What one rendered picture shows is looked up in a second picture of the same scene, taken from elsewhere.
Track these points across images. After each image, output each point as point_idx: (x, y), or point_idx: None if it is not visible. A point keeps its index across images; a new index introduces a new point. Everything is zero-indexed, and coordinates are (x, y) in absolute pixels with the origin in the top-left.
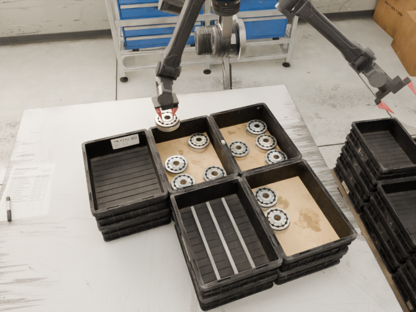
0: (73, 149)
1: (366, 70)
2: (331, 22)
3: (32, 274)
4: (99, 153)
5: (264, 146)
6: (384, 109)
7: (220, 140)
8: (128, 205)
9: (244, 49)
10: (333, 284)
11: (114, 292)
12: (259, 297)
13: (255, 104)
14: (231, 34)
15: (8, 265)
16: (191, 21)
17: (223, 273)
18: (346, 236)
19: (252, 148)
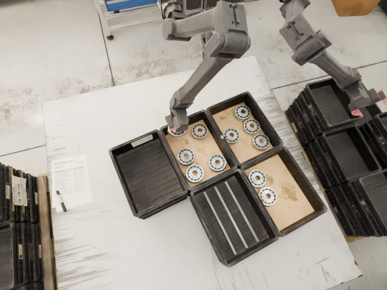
0: (96, 139)
1: (353, 94)
2: (335, 60)
3: (96, 251)
4: (123, 151)
5: (250, 131)
6: (356, 115)
7: (219, 134)
8: (160, 205)
9: None
10: (303, 229)
11: (158, 256)
12: None
13: (242, 94)
14: None
15: (76, 247)
16: (211, 77)
17: (234, 243)
18: (317, 206)
19: (241, 132)
